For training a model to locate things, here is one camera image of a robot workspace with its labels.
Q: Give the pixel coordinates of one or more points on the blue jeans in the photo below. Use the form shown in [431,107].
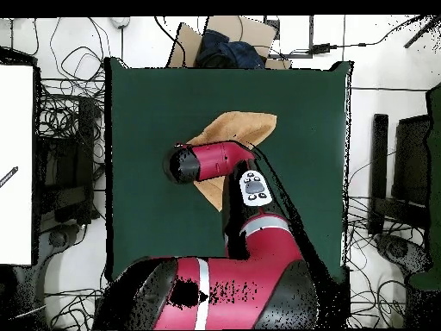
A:
[237,51]

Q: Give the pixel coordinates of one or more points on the black tripod leg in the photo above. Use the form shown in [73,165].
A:
[422,32]

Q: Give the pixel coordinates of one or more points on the black stand base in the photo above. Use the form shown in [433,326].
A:
[396,250]
[57,238]

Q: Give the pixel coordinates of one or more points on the spare dark green cloth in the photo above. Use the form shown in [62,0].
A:
[436,155]

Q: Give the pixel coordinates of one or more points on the black upright post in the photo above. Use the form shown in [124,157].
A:
[379,155]

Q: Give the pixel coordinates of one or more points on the black equipment rack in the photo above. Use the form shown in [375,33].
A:
[62,165]

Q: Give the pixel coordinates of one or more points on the white panel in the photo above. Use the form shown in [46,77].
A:
[17,120]

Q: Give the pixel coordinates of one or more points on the dark green table cloth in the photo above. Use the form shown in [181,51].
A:
[155,103]

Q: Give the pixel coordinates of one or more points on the brown cardboard box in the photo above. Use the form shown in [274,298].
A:
[255,32]

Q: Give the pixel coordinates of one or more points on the white round device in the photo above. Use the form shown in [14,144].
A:
[120,21]

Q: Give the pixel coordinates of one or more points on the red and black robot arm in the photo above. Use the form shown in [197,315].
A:
[241,276]

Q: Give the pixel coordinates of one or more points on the black power adapter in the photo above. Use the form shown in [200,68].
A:
[322,48]

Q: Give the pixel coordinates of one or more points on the orange terry towel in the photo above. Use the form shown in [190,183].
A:
[241,127]

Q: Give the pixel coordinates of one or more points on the small dark strip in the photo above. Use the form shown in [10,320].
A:
[8,176]

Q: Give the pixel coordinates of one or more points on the thin black metal frame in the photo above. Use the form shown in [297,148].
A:
[311,31]

